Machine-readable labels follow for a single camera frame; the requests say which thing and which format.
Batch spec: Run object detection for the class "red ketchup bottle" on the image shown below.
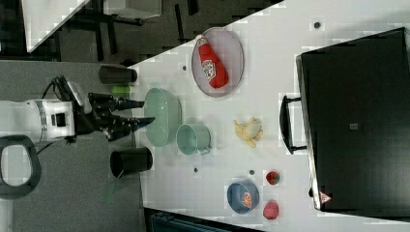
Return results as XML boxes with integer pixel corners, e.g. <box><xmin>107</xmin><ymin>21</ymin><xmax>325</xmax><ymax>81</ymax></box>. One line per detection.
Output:
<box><xmin>196</xmin><ymin>35</ymin><xmax>229</xmax><ymax>89</ymax></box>

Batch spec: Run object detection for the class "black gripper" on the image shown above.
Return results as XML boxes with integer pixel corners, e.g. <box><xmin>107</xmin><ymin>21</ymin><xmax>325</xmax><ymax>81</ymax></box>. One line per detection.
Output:
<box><xmin>56</xmin><ymin>76</ymin><xmax>155</xmax><ymax>141</ymax></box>

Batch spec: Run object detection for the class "green object at table edge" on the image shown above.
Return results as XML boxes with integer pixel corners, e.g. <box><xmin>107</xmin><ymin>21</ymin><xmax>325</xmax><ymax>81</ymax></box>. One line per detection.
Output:
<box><xmin>111</xmin><ymin>85</ymin><xmax>131</xmax><ymax>95</ymax></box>

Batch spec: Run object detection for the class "green mug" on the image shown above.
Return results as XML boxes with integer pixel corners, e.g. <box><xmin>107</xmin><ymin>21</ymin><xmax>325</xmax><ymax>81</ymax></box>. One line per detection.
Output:
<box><xmin>176</xmin><ymin>124</ymin><xmax>211</xmax><ymax>156</ymax></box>

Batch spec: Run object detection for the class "red round fruit toy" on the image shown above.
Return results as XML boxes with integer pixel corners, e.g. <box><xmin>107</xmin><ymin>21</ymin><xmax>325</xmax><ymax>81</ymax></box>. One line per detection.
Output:
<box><xmin>263</xmin><ymin>200</ymin><xmax>279</xmax><ymax>219</ymax></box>

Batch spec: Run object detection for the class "green perforated colander basket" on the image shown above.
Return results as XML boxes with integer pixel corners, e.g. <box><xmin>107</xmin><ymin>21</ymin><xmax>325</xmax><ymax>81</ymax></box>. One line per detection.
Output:
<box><xmin>144</xmin><ymin>88</ymin><xmax>182</xmax><ymax>147</ymax></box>

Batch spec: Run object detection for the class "blue bowl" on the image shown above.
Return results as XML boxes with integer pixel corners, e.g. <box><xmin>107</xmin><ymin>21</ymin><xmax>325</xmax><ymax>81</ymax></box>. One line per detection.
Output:
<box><xmin>226</xmin><ymin>179</ymin><xmax>259</xmax><ymax>215</ymax></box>

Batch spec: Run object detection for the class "black utensil holder cup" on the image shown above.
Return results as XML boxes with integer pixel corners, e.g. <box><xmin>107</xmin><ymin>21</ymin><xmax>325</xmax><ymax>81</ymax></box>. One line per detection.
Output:
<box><xmin>109</xmin><ymin>147</ymin><xmax>153</xmax><ymax>178</ymax></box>

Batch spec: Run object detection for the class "orange slice toy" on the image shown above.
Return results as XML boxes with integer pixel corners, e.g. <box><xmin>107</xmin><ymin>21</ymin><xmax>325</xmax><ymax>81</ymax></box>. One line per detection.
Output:
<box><xmin>242</xmin><ymin>192</ymin><xmax>252</xmax><ymax>209</ymax></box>

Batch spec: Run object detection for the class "peeled toy banana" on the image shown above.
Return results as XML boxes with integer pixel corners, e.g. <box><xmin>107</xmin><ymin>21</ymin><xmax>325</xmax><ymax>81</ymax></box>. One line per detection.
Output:
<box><xmin>233</xmin><ymin>117</ymin><xmax>263</xmax><ymax>148</ymax></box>

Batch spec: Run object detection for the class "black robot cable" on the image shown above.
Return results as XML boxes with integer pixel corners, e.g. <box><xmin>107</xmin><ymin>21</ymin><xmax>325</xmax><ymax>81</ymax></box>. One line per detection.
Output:
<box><xmin>36</xmin><ymin>76</ymin><xmax>66</xmax><ymax>155</ymax></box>

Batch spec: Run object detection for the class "black cylinder cup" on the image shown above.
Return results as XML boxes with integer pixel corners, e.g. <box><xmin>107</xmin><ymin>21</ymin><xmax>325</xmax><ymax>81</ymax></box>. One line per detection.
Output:
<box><xmin>99</xmin><ymin>66</ymin><xmax>137</xmax><ymax>84</ymax></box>

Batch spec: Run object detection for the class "red strawberry toy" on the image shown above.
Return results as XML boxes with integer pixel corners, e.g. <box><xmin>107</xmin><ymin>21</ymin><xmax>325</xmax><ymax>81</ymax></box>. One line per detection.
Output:
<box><xmin>265</xmin><ymin>171</ymin><xmax>280</xmax><ymax>186</ymax></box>

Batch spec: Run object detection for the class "black toaster oven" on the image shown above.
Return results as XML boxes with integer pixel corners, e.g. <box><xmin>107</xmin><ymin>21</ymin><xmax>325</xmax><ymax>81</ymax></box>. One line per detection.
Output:
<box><xmin>295</xmin><ymin>27</ymin><xmax>410</xmax><ymax>221</ymax></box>

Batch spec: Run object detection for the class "white side table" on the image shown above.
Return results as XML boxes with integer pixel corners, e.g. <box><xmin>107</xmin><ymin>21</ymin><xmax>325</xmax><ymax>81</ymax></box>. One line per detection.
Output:
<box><xmin>20</xmin><ymin>0</ymin><xmax>90</xmax><ymax>53</ymax></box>

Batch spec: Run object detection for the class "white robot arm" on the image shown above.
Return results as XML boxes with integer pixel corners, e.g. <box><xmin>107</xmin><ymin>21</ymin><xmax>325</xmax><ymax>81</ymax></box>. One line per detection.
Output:
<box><xmin>1</xmin><ymin>76</ymin><xmax>155</xmax><ymax>200</ymax></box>

